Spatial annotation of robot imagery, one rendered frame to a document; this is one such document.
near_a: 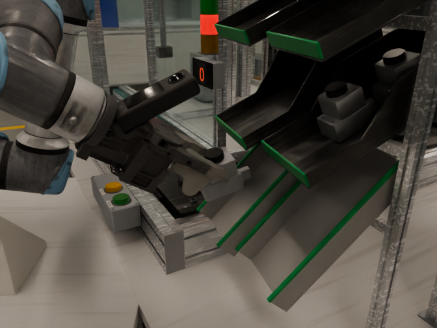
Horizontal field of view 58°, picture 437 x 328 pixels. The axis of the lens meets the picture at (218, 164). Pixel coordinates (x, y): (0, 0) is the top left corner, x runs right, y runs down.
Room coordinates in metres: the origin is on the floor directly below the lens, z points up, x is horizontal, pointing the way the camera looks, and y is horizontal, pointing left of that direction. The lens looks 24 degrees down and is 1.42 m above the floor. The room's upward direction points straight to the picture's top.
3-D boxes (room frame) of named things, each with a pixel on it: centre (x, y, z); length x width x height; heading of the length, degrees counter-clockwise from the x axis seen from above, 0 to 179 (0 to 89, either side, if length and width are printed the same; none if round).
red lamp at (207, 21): (1.14, 0.02, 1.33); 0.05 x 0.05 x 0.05
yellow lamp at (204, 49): (1.14, 0.02, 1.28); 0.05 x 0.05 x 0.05
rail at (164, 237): (1.08, 0.30, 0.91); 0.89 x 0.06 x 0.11; 29
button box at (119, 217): (0.88, 0.27, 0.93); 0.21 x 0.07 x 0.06; 29
